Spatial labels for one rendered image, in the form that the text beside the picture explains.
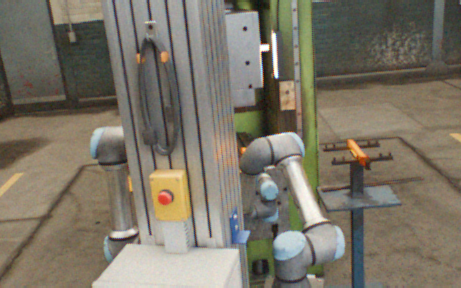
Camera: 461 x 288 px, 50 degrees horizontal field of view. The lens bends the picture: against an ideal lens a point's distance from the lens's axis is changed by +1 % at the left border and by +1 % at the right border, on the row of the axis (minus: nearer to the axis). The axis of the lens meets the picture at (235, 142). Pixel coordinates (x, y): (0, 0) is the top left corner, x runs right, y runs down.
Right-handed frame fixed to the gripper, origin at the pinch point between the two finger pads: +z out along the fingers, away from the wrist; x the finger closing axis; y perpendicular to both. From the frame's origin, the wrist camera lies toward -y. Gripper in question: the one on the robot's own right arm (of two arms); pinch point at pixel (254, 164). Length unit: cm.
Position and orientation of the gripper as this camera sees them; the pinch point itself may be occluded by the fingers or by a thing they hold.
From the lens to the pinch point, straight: 250.4
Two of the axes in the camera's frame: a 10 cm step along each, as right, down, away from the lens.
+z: -1.5, -2.6, 9.5
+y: 1.0, 9.6, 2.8
